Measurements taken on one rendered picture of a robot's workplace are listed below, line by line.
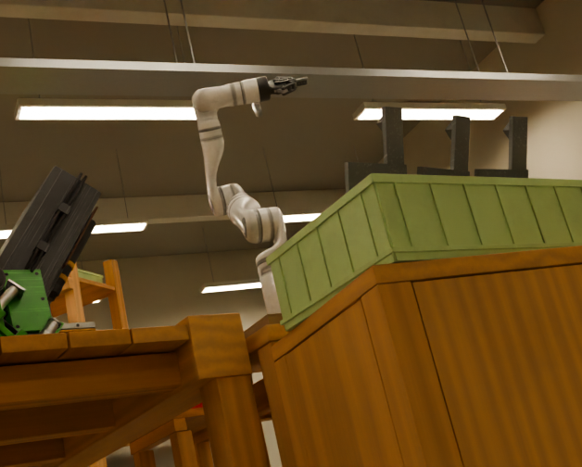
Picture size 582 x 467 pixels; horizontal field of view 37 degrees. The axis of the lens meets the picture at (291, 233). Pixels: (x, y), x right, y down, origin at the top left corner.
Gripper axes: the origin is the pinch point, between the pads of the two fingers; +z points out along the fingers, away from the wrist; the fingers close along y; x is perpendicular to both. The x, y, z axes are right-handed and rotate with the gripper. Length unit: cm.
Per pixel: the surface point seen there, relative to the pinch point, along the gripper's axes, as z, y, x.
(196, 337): -44, -91, 24
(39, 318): -89, -41, 40
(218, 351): -40, -92, 28
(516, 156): 33, -88, -3
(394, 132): 4, -95, -18
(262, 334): -30, -89, 29
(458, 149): 18, -91, -9
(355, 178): -7, -103, -13
